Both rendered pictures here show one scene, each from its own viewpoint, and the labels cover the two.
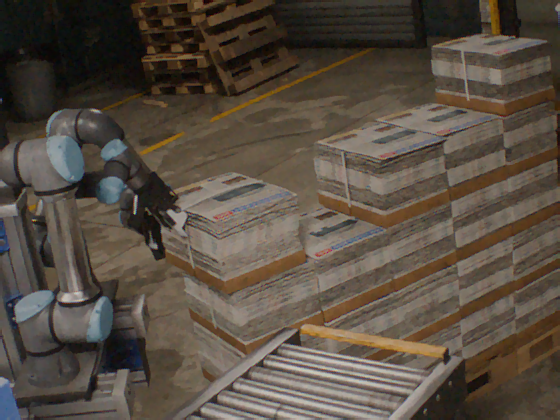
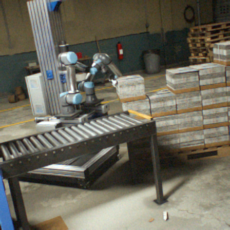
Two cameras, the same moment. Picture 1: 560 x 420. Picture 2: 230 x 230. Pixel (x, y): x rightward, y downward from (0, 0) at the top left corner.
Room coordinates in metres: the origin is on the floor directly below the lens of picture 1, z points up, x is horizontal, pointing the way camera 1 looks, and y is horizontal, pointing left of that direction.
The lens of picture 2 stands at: (-0.63, -1.40, 1.64)
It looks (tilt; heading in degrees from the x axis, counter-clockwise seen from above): 15 degrees down; 29
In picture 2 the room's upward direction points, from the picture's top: 8 degrees counter-clockwise
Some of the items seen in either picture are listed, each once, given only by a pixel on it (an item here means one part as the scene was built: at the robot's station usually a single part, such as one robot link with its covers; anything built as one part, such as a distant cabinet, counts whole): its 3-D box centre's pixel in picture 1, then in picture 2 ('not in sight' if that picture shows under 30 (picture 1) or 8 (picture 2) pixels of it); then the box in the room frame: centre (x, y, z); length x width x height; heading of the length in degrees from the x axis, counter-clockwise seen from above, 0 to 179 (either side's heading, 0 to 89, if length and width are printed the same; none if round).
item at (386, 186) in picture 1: (380, 172); (181, 80); (3.05, -0.32, 0.95); 0.38 x 0.29 x 0.23; 30
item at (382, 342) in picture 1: (372, 340); (139, 114); (2.13, -0.16, 0.81); 0.43 x 0.03 x 0.02; 52
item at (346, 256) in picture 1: (366, 324); (174, 125); (2.98, -0.21, 0.42); 1.17 x 0.39 x 0.83; 121
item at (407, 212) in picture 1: (383, 196); (182, 87); (3.05, -0.32, 0.86); 0.38 x 0.29 x 0.04; 30
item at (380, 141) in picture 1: (380, 140); (181, 70); (3.04, -0.34, 1.06); 0.37 x 0.29 x 0.01; 30
